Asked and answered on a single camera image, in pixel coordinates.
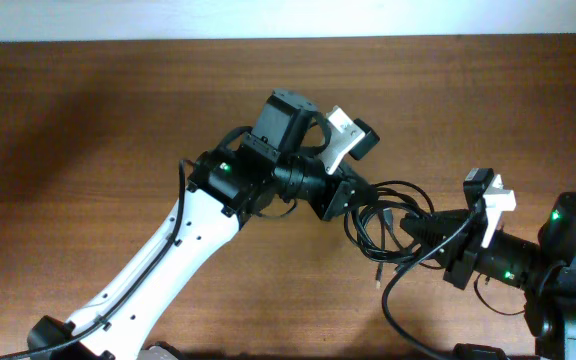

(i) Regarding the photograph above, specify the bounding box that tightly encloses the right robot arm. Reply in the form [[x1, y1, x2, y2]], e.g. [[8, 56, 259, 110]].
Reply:
[[400, 192, 576, 359]]

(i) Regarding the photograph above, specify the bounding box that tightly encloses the black arm base clamp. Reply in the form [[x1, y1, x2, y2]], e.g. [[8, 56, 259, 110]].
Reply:
[[452, 343, 508, 360]]

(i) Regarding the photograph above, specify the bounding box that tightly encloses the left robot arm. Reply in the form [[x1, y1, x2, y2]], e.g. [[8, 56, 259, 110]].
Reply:
[[27, 89, 380, 359]]

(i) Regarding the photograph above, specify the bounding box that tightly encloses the right camera black cable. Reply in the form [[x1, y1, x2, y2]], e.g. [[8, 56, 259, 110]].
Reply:
[[380, 209, 559, 360]]

